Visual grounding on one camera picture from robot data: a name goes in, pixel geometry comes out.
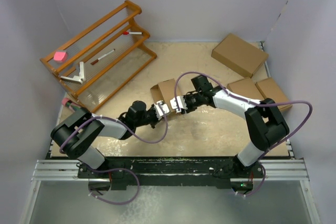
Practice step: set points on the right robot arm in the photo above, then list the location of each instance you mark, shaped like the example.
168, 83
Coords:
265, 123

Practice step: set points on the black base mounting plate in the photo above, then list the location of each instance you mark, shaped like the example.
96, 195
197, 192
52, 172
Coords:
117, 173

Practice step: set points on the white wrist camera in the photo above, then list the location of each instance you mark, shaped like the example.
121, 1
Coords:
161, 109
178, 104

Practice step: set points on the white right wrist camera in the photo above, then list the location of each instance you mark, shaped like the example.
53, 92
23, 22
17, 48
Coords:
178, 104

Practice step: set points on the orange wooden rack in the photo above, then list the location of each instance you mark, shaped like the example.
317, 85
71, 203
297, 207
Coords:
112, 73

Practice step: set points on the pink eraser block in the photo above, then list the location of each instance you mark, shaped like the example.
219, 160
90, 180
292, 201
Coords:
60, 56

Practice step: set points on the small folded cardboard box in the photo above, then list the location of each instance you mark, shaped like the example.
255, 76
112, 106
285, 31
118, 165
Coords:
270, 89

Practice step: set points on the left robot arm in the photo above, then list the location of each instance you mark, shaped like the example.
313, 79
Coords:
76, 134

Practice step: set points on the large folded cardboard box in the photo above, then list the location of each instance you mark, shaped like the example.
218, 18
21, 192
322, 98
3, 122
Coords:
239, 55

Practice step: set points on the medium folded cardboard box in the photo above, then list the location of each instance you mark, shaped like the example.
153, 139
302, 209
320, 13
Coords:
246, 88

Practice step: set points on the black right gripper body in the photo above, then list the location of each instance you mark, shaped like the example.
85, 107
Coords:
193, 101

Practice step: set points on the white angled bracket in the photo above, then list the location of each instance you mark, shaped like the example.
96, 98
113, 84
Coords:
78, 78

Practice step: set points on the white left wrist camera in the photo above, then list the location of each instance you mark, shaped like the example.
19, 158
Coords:
161, 109

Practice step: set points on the brown capped white marker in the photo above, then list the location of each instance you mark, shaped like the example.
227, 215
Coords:
101, 57

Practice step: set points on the aluminium frame rail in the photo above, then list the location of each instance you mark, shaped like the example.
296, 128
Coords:
62, 170

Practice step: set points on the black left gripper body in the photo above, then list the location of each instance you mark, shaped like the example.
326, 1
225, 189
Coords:
151, 118

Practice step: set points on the red capped white marker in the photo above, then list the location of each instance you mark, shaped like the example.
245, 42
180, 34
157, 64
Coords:
132, 33

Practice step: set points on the pink capped green can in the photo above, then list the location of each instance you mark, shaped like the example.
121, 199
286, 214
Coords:
66, 102

